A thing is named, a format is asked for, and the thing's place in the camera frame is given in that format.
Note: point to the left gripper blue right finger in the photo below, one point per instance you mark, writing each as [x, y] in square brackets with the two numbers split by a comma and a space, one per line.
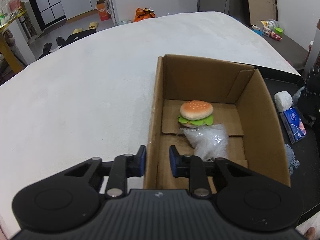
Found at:
[192, 168]

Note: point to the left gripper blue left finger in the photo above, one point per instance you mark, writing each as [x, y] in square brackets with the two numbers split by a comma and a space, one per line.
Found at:
[123, 167]

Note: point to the clear plastic bag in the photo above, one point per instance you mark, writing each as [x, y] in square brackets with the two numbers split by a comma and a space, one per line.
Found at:
[208, 142]

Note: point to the hamburger plush toy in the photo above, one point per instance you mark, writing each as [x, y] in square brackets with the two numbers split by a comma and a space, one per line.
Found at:
[196, 113]

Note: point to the brown cardboard box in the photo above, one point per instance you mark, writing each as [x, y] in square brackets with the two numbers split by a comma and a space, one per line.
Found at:
[205, 92]

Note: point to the blue tissue pack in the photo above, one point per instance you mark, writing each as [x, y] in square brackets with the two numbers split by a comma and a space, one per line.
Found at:
[293, 125]

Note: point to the white towel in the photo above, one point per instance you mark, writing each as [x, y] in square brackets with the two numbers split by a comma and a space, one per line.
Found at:
[283, 101]

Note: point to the person's left hand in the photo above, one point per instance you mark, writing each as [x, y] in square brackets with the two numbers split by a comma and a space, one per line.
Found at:
[310, 233]

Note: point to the black tray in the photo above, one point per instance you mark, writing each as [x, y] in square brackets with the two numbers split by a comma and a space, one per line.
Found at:
[305, 178]

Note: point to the orange bag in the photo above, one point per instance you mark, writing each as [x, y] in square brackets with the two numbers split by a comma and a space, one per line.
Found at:
[143, 14]

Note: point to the red small toys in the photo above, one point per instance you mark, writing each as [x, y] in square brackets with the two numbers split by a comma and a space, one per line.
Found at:
[275, 36]

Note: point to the orange carton box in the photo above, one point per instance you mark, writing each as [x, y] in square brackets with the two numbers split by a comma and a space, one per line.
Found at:
[101, 7]

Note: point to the large brown board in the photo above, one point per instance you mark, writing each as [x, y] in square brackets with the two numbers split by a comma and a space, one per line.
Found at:
[262, 10]

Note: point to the black framed glass door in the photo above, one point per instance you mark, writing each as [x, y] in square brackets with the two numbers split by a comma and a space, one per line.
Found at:
[47, 12]

